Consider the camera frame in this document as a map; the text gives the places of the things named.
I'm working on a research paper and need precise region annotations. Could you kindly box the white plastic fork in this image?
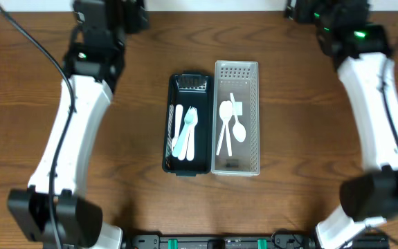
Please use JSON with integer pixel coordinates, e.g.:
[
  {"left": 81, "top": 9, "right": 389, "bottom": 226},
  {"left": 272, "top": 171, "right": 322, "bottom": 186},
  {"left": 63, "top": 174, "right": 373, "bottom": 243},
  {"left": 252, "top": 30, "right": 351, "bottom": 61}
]
[
  {"left": 172, "top": 107, "right": 196, "bottom": 158},
  {"left": 178, "top": 108, "right": 198, "bottom": 161},
  {"left": 172, "top": 104, "right": 183, "bottom": 151}
]

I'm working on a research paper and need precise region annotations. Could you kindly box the white plastic spoon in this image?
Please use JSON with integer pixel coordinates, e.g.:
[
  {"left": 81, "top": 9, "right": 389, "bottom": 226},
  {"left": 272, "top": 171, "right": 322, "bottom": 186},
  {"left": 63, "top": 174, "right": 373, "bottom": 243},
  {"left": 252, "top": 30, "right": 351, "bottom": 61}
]
[
  {"left": 216, "top": 114, "right": 226, "bottom": 156},
  {"left": 219, "top": 100, "right": 233, "bottom": 156},
  {"left": 230, "top": 93, "right": 246, "bottom": 142}
]

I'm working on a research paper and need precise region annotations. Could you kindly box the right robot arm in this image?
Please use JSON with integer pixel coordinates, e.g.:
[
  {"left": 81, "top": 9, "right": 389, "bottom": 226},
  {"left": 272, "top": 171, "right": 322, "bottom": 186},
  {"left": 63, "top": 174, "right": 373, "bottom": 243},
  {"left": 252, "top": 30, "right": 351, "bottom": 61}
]
[{"left": 284, "top": 0, "right": 398, "bottom": 248}]

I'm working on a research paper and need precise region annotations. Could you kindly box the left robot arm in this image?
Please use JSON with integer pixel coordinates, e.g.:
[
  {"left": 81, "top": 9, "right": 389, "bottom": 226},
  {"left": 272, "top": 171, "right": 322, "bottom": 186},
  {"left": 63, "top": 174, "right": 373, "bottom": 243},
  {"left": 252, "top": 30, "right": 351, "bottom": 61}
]
[{"left": 7, "top": 0, "right": 149, "bottom": 248}]

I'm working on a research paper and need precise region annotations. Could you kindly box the dark green plastic basket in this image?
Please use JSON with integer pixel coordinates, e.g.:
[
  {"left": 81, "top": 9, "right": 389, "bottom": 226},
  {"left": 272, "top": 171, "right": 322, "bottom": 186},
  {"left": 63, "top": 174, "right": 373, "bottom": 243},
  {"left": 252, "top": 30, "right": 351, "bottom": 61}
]
[{"left": 162, "top": 71, "right": 214, "bottom": 177}]

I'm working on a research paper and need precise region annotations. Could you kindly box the clear perforated plastic basket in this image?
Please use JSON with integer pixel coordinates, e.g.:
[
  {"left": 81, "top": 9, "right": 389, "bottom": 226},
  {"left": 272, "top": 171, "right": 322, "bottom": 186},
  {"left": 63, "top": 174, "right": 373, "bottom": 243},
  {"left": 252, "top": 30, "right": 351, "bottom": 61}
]
[{"left": 211, "top": 60, "right": 260, "bottom": 176}]

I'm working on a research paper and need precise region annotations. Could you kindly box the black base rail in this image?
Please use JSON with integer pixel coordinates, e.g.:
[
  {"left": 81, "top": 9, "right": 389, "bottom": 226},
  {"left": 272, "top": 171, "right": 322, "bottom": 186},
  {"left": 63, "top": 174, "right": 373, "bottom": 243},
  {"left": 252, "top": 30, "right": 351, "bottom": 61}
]
[{"left": 121, "top": 229, "right": 318, "bottom": 249}]

